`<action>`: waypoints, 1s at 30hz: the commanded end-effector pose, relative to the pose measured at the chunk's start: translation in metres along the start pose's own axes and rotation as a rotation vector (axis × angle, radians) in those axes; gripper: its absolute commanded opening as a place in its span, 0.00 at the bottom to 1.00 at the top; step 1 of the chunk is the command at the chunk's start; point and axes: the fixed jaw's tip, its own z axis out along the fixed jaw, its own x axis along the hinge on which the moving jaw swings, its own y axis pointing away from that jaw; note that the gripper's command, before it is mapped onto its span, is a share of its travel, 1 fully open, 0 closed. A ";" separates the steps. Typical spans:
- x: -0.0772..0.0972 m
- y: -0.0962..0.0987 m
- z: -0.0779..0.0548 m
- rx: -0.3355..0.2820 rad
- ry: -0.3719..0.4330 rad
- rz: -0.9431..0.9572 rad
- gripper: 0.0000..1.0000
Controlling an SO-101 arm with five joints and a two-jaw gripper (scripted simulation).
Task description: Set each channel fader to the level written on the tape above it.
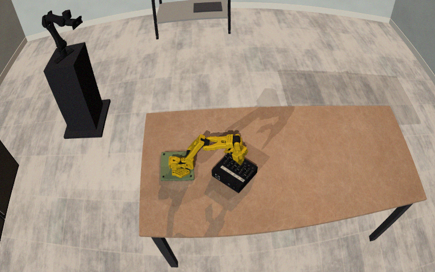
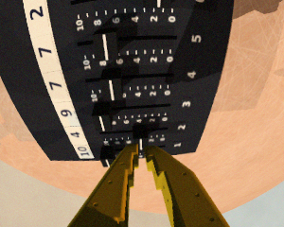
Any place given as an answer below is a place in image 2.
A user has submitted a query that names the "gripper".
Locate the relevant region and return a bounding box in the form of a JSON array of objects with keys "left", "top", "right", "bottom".
[{"left": 67, "top": 144, "right": 230, "bottom": 227}]

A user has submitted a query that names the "black lighting desk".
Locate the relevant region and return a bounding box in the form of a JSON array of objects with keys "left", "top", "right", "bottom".
[{"left": 0, "top": 0, "right": 234, "bottom": 167}]

